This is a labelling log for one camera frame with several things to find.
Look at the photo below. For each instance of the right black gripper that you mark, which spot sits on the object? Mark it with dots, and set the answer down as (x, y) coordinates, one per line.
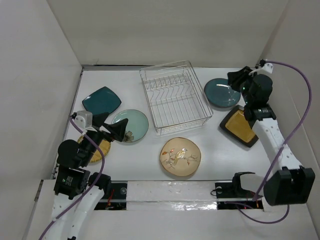
(234, 78)

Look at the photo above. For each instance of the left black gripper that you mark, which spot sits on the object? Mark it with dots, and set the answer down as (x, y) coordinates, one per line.
(117, 129)

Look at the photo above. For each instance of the yellow woven round plate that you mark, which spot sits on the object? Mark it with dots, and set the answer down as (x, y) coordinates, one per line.
(105, 146)

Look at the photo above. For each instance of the teal square plate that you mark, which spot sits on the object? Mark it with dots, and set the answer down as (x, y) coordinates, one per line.
(102, 101)

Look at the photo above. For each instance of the dark teal round plate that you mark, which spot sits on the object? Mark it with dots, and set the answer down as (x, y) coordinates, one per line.
(220, 94)

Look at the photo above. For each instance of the light green flower plate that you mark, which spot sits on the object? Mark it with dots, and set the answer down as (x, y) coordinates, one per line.
(136, 127)

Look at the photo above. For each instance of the yellow square black-rimmed plate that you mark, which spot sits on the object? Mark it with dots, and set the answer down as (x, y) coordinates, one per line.
(237, 127)

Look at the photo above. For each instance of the beige bird plate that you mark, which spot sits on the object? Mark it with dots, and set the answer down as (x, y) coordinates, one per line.
(180, 157)

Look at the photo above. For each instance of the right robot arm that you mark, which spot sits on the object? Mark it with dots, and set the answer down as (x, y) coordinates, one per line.
(286, 182)

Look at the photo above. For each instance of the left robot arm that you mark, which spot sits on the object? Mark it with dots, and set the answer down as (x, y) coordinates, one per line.
(80, 183)

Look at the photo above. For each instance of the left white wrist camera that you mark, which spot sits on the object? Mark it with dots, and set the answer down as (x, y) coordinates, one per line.
(83, 119)

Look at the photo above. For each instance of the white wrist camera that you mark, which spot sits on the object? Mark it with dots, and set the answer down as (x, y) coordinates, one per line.
(83, 119)
(263, 67)

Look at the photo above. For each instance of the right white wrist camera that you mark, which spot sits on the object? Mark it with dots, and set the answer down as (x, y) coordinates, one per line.
(263, 67)

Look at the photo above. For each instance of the metal wire dish rack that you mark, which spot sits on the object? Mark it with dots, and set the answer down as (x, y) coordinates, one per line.
(175, 97)

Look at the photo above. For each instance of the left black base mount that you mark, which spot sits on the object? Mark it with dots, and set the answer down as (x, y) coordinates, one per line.
(115, 199)

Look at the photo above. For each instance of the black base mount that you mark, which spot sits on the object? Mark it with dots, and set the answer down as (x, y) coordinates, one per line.
(228, 199)
(115, 199)

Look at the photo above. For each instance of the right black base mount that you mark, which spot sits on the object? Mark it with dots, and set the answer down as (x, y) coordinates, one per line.
(228, 199)

